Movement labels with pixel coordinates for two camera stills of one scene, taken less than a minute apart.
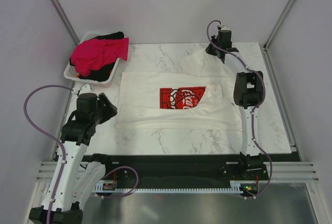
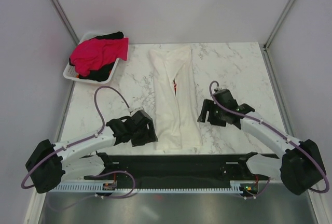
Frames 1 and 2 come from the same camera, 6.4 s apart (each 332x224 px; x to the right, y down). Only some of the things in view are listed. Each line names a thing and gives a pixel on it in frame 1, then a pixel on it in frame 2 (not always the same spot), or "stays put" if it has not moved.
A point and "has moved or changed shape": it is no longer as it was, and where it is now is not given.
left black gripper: x=109 y=110 to x=151 y=137
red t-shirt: x=93 y=53 stays put
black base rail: x=180 y=169 stays put
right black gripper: x=209 y=51 to x=209 y=105
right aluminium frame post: x=285 y=12 stays put
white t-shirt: x=201 y=97 has moved or changed shape
